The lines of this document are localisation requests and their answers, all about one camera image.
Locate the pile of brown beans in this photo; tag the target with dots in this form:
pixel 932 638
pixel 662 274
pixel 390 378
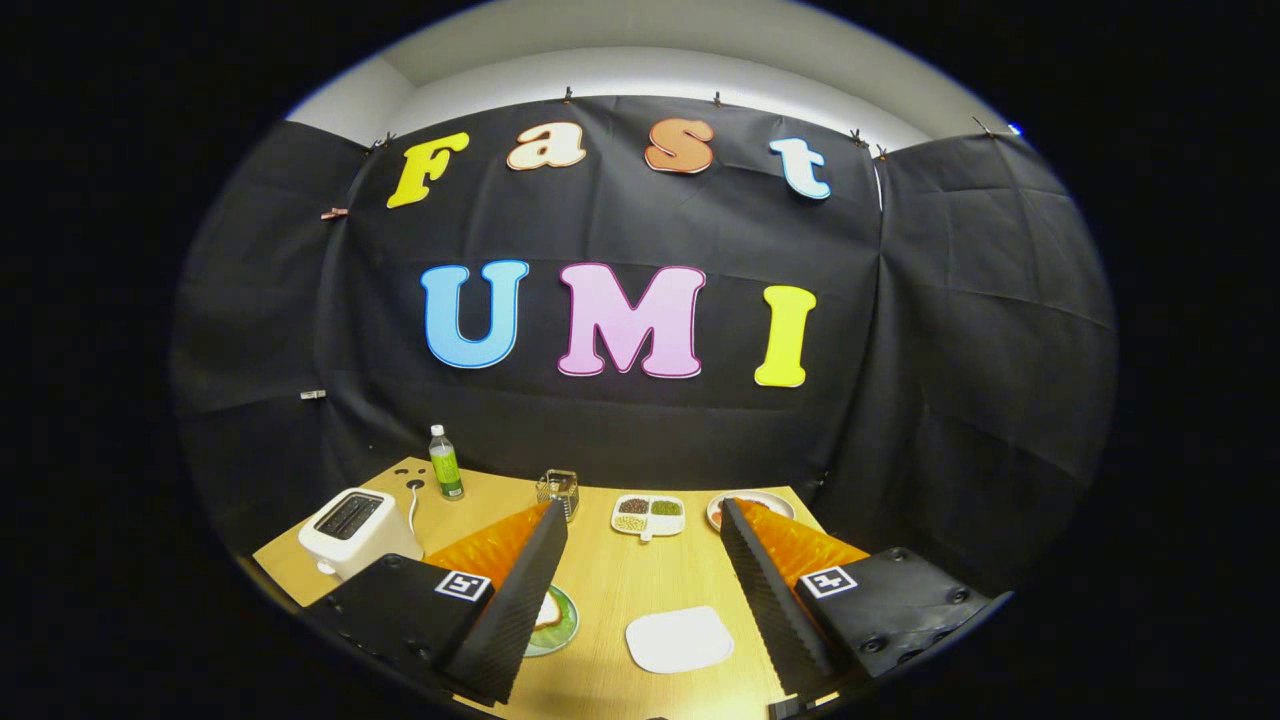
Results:
pixel 633 506

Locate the pile of yellow beans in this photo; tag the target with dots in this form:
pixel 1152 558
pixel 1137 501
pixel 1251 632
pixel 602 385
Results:
pixel 630 523

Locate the green lettuce leaf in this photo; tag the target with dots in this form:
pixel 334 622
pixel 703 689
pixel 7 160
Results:
pixel 567 615

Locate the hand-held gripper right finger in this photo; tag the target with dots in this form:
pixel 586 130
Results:
pixel 770 610

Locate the white divided dish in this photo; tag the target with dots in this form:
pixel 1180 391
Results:
pixel 668 524

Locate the pile of green beans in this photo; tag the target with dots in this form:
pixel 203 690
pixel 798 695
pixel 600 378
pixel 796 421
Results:
pixel 666 507

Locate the pale green round plate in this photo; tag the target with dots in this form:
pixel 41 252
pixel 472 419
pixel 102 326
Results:
pixel 545 650

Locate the white round plate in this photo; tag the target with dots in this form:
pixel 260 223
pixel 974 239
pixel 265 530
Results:
pixel 765 496

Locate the toasted bread slice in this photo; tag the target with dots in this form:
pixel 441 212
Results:
pixel 547 612

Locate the green label drink bottle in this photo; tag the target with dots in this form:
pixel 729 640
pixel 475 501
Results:
pixel 446 470

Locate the white toaster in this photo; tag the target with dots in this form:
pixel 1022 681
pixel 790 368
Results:
pixel 370 550

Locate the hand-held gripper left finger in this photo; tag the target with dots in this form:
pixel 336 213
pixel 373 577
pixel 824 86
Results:
pixel 520 610

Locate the black backdrop cloth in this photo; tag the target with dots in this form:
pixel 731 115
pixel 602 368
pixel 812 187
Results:
pixel 600 430

